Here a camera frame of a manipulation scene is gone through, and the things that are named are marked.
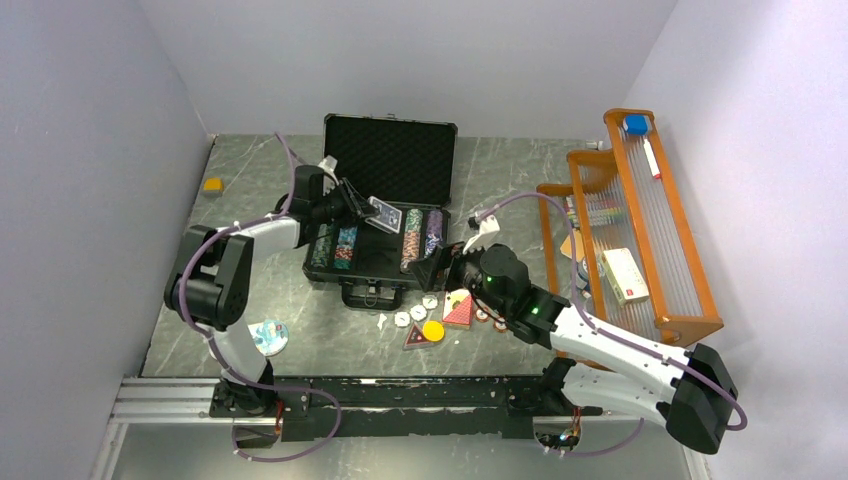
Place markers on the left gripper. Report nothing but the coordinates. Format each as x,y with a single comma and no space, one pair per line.
355,204

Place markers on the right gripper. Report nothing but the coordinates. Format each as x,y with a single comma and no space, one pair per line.
457,254

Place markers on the blue playing card deck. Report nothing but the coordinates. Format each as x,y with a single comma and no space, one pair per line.
385,217

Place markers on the white dealer button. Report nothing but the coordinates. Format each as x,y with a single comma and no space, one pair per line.
430,302
402,319
418,312

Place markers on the red playing card deck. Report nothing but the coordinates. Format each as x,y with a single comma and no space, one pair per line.
458,310

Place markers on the yellow round button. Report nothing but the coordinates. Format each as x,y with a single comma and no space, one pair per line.
433,331

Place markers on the clear red triangle marker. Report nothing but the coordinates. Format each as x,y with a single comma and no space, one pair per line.
415,339

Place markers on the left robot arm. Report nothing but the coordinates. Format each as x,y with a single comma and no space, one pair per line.
210,281

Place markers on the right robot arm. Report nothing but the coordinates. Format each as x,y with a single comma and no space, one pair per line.
689,392

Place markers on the black poker set case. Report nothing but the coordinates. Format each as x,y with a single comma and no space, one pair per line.
405,163

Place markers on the blister pack blue tool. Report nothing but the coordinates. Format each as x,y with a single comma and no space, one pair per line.
270,336

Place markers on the coloured marker set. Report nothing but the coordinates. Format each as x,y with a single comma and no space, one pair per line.
601,212

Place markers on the green orange poker chip row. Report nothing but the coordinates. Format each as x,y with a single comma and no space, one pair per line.
411,238

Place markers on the purple blue poker chip row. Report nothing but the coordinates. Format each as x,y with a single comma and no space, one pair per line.
433,232

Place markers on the light blue poker chip row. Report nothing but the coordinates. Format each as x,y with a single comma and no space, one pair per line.
345,247

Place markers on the tan paper notepad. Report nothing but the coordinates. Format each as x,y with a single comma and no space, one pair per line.
572,247

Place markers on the blue white tape roll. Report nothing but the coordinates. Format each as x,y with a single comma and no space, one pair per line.
582,276

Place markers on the yellow orange block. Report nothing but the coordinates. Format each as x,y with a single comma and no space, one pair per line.
213,186

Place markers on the orange wooden rack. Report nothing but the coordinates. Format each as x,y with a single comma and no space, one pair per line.
681,310

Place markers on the white red box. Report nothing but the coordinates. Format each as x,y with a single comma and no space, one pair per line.
624,276

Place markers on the white red marker pen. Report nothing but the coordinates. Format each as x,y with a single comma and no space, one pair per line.
651,159

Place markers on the blue cube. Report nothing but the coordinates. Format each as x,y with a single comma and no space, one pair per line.
636,124

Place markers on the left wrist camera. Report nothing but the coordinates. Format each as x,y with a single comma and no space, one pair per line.
328,165

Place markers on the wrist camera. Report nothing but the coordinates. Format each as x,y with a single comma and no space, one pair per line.
328,165
485,233

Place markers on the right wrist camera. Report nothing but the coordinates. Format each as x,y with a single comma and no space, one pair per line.
485,233

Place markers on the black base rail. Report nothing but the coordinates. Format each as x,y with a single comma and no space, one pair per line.
312,408

